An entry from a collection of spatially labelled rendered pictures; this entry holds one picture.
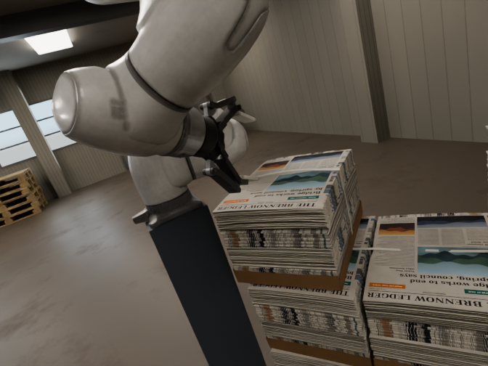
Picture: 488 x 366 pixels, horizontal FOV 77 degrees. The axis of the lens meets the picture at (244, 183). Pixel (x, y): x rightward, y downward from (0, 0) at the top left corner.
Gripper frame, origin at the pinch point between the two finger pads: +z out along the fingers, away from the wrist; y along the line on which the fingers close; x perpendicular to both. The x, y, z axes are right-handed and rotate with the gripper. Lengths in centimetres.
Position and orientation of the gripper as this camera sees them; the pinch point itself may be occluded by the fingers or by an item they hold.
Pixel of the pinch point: (249, 149)
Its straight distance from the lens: 70.6
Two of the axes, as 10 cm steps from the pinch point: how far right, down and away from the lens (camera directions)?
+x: 8.4, -0.9, -5.3
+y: 0.5, 10.0, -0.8
